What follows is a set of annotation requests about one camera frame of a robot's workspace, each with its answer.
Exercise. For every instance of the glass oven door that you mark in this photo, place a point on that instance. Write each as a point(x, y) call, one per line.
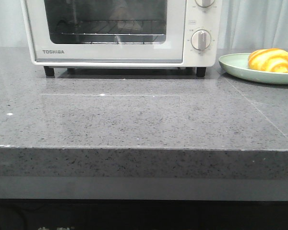
point(43, 15)

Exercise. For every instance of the yellow striped croissant bread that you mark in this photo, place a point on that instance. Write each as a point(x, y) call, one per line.
point(269, 60)

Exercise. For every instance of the white Toshiba toaster oven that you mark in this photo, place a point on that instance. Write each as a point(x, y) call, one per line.
point(196, 18)

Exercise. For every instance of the lower white timer knob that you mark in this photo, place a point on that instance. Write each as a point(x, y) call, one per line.
point(201, 40)

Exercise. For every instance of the light green plate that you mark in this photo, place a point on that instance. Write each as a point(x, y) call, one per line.
point(237, 66)

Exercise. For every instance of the upper white temperature knob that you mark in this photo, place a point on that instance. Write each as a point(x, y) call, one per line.
point(205, 3)

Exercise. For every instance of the white curtain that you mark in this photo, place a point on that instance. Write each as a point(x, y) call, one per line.
point(244, 24)

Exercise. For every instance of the metal wire oven rack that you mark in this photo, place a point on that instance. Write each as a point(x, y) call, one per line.
point(109, 32)

